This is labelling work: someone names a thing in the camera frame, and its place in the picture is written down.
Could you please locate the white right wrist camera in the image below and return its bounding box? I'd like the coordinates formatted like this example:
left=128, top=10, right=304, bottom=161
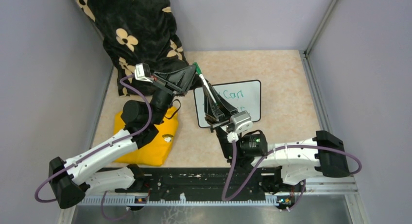
left=226, top=110, right=253, bottom=143

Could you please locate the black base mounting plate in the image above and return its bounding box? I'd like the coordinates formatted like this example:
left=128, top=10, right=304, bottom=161
left=106, top=167, right=307, bottom=204

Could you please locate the yellow folded cloth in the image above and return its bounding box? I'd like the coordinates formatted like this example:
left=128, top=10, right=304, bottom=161
left=114, top=106, right=178, bottom=167

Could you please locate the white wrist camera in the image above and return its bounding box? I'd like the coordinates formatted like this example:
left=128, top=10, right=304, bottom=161
left=134, top=63, right=154, bottom=83
left=226, top=110, right=253, bottom=143

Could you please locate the green white marker pen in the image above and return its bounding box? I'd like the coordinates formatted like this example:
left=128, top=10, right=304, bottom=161
left=197, top=73, right=218, bottom=108

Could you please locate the white whiteboard black frame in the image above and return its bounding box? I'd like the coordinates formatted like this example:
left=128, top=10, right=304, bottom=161
left=194, top=80, right=261, bottom=128

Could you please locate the black floral blanket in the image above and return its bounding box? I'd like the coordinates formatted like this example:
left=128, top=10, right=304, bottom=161
left=74, top=0, right=189, bottom=96

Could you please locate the aluminium frame rail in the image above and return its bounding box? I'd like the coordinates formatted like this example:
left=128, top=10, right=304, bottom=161
left=299, top=0, right=358, bottom=195

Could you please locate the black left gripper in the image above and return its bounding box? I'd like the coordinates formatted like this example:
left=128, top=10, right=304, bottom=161
left=150, top=66, right=200, bottom=126

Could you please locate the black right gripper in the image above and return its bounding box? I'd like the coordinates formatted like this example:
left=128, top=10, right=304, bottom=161
left=205, top=83, right=243, bottom=159

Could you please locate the green marker cap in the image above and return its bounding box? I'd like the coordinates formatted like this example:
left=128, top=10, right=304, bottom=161
left=193, top=62, right=202, bottom=75

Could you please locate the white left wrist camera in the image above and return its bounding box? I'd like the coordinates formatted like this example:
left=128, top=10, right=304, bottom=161
left=134, top=63, right=154, bottom=83

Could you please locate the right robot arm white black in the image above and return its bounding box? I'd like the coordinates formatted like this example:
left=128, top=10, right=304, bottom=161
left=202, top=84, right=352, bottom=191

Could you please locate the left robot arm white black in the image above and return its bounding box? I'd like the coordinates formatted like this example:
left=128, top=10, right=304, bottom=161
left=46, top=63, right=198, bottom=209

